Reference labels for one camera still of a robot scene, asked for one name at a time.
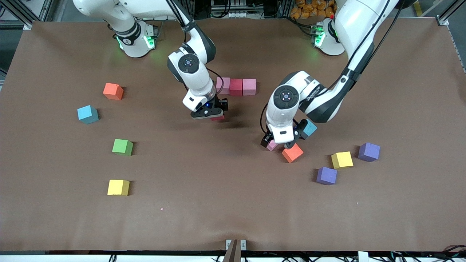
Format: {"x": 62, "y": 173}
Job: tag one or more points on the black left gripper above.
{"x": 299, "y": 131}

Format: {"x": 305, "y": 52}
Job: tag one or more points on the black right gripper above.
{"x": 220, "y": 103}

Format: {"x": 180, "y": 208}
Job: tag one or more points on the pink foam block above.
{"x": 273, "y": 147}
{"x": 249, "y": 87}
{"x": 224, "y": 86}

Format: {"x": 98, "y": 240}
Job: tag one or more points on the red foam block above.
{"x": 218, "y": 118}
{"x": 236, "y": 87}

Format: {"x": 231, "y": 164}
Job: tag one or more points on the green foam block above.
{"x": 122, "y": 146}

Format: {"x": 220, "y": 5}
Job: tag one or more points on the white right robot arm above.
{"x": 198, "y": 82}

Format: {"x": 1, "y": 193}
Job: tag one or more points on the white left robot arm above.
{"x": 349, "y": 25}

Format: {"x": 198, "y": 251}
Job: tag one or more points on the orange foam block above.
{"x": 113, "y": 91}
{"x": 293, "y": 154}

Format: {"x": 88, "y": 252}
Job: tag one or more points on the blue foam block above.
{"x": 87, "y": 114}
{"x": 310, "y": 129}

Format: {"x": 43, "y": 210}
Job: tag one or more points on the purple foam block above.
{"x": 369, "y": 152}
{"x": 326, "y": 176}

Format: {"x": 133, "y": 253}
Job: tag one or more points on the yellow foam block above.
{"x": 118, "y": 187}
{"x": 342, "y": 160}

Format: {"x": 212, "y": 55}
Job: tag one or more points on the brown table mat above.
{"x": 233, "y": 218}

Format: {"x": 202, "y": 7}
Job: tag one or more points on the white power strip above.
{"x": 236, "y": 14}

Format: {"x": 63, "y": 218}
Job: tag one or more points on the black equipment rack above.
{"x": 269, "y": 7}

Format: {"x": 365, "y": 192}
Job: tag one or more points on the bag of orange objects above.
{"x": 309, "y": 9}

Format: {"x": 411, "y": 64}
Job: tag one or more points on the aluminium frame profile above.
{"x": 18, "y": 14}
{"x": 442, "y": 20}

